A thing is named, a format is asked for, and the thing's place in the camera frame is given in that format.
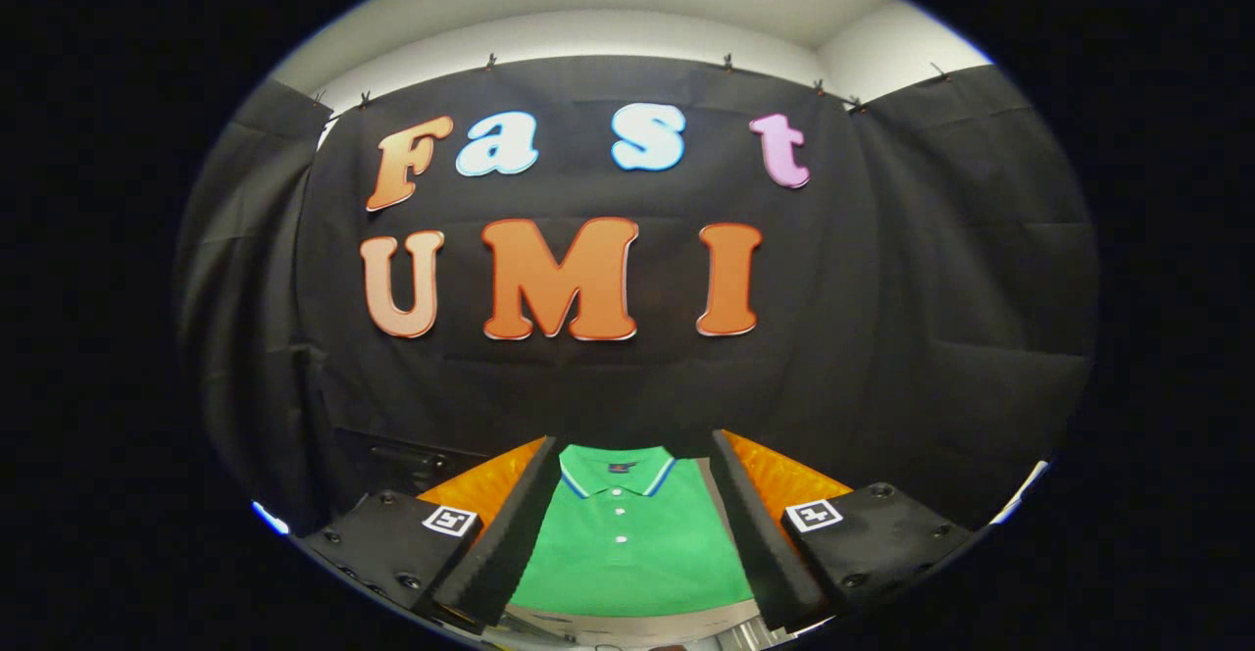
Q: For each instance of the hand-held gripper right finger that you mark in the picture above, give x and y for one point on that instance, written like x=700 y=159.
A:
x=765 y=543

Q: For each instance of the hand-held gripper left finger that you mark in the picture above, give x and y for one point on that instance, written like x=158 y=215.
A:
x=510 y=533

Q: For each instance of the green polo shirt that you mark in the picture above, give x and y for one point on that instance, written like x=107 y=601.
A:
x=627 y=558

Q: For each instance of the dark grey washing machine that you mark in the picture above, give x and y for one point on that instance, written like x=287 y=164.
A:
x=402 y=460

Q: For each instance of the row of small backdrop clips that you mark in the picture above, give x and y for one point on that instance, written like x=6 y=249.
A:
x=727 y=63

